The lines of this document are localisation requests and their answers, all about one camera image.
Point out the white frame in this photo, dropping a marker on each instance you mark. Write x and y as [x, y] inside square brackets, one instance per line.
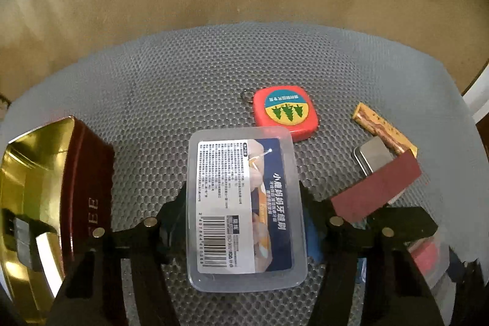
[477, 97]

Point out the small silver metal tin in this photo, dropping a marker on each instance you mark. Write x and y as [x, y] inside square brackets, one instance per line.
[372, 156]

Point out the dark red rectangular box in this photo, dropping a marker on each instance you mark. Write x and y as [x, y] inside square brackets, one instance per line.
[378, 186]

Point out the red tape measure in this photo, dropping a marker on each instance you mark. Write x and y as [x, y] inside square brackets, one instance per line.
[286, 112]

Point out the clear plastic box with label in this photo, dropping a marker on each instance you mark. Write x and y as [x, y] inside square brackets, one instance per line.
[244, 203]

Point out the red tin with gold inside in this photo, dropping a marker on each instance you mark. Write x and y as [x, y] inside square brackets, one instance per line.
[42, 188]

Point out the grey mesh seat mat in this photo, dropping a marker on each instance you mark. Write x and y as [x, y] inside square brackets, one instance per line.
[172, 81]

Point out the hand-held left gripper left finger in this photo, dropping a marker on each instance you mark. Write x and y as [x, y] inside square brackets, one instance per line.
[168, 220]

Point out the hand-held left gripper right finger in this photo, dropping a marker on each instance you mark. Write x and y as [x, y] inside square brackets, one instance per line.
[314, 242]

